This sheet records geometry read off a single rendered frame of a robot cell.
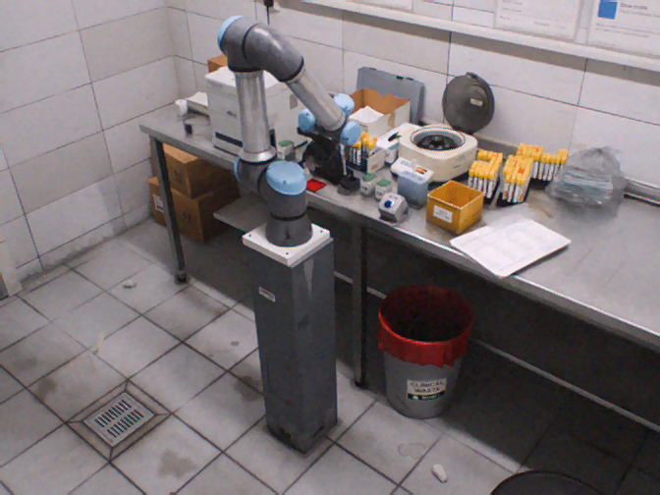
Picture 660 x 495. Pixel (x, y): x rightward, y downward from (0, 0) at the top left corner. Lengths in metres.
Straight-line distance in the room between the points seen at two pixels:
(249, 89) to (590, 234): 1.15
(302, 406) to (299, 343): 0.30
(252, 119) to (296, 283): 0.51
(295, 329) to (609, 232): 1.05
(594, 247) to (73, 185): 2.59
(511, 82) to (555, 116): 0.20
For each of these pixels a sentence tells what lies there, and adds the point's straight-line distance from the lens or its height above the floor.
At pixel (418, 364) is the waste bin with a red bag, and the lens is 2.48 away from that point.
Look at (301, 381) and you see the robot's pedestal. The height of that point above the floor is 0.38.
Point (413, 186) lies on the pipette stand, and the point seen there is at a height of 0.95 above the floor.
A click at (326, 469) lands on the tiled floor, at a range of 2.58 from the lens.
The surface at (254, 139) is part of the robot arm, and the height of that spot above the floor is 1.20.
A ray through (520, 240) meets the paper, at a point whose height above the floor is 0.89.
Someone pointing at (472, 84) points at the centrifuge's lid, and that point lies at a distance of 2.60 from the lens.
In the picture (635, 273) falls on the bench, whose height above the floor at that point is 0.88.
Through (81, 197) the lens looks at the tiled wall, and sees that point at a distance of 3.76.
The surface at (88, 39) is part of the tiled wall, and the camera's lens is 3.59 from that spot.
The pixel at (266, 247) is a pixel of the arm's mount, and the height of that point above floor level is 0.90.
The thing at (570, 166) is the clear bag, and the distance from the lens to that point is 2.39.
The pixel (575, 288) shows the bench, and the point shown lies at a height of 0.87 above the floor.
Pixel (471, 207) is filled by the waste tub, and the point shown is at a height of 0.95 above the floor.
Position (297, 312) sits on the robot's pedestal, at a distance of 2.13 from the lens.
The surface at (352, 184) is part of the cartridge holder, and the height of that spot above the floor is 0.91.
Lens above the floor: 2.06
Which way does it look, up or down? 34 degrees down
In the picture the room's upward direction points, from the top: 2 degrees counter-clockwise
